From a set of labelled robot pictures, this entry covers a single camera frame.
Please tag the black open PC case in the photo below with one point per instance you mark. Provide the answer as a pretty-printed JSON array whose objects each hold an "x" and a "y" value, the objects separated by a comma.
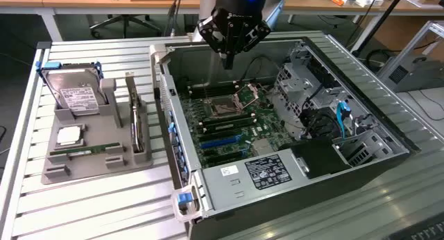
[{"x": 347, "y": 193}]

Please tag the graphics card with metal bracket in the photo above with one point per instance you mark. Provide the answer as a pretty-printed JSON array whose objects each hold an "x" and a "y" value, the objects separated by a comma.
[{"x": 138, "y": 125}]

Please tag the black expansion slot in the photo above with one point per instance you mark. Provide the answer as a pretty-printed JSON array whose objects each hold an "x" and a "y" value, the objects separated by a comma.
[{"x": 224, "y": 158}]

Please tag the silver CPU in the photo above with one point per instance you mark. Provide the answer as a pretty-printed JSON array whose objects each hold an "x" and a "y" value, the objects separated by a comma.
[{"x": 70, "y": 135}]

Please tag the black office chair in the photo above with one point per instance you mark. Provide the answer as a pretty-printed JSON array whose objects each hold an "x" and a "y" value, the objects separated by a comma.
[{"x": 125, "y": 20}]

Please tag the white small box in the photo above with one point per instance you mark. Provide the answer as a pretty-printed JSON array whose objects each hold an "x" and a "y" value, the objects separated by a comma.
[{"x": 371, "y": 1}]

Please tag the blue expansion slot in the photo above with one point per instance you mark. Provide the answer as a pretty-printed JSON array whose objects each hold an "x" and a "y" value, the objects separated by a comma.
[{"x": 218, "y": 142}]

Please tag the silver drive cage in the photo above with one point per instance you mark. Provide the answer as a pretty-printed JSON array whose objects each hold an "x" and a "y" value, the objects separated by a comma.
[{"x": 294, "y": 84}]

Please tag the silver hard disk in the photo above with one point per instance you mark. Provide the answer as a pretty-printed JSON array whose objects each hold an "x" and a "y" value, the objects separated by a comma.
[{"x": 74, "y": 97}]

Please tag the silver disk bay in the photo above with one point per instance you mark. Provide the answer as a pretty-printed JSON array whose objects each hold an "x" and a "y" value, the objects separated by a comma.
[{"x": 375, "y": 146}]

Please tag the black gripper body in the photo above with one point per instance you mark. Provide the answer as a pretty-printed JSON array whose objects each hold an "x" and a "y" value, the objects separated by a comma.
[{"x": 240, "y": 3}]

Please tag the black RAM slot bank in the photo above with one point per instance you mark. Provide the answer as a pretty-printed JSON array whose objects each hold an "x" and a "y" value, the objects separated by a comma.
[
  {"x": 212, "y": 90},
  {"x": 226, "y": 123}
]

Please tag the blue case latch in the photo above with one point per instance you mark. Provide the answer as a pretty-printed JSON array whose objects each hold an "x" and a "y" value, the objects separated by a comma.
[{"x": 183, "y": 199}]

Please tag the CPU socket with metal frame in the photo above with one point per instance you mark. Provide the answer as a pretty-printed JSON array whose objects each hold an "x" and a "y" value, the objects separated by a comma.
[{"x": 248, "y": 94}]

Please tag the orange and white box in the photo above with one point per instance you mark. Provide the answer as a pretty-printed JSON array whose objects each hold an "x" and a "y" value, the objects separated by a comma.
[{"x": 341, "y": 0}]

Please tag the grey power supply unit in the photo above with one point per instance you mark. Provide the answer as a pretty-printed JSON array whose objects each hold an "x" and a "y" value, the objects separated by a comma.
[{"x": 225, "y": 190}]

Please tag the green RAM stick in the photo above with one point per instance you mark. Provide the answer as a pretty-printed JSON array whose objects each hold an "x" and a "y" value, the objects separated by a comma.
[{"x": 86, "y": 149}]

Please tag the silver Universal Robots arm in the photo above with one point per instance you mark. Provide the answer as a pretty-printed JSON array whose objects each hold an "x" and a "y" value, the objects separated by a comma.
[{"x": 205, "y": 6}]

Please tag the green motherboard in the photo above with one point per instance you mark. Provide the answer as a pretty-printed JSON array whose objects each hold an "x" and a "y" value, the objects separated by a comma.
[{"x": 266, "y": 120}]

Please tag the wooden desk with clutter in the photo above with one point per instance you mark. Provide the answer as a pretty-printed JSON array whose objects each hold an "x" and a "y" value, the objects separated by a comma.
[{"x": 323, "y": 3}]

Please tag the black tripod pole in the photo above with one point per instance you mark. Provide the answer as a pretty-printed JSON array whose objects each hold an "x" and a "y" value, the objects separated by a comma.
[{"x": 377, "y": 21}]

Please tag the grey tower computer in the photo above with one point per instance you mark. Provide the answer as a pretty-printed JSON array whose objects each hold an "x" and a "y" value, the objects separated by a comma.
[{"x": 412, "y": 73}]

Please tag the aluminium profile frame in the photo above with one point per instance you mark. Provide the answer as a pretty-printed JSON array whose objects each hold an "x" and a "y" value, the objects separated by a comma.
[{"x": 430, "y": 27}]

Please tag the wooden desk with white legs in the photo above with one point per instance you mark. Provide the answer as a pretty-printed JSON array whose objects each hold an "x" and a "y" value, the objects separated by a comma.
[{"x": 20, "y": 1}]

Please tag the blue disk caddy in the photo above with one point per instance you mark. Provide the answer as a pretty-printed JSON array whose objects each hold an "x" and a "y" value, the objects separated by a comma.
[{"x": 52, "y": 66}]

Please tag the silver chipset heat sink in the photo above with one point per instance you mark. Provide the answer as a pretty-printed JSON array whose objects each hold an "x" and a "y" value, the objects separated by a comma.
[{"x": 262, "y": 147}]

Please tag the grey parts rack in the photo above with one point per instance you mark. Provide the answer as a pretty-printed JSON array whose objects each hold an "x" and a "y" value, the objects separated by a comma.
[{"x": 97, "y": 136}]

